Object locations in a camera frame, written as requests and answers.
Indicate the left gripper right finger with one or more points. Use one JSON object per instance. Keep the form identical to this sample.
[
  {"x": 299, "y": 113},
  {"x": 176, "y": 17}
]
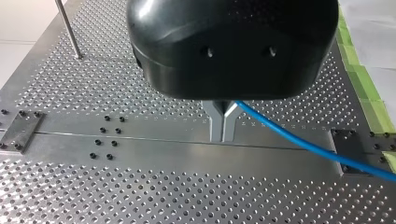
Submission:
[{"x": 229, "y": 127}]

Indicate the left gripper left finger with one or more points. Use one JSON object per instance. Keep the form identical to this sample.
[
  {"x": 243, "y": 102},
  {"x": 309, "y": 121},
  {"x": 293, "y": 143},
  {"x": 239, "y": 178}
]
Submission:
[{"x": 215, "y": 124}]

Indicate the metal post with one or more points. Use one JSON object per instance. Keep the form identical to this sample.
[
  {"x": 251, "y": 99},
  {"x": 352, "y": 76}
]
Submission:
[{"x": 70, "y": 31}]

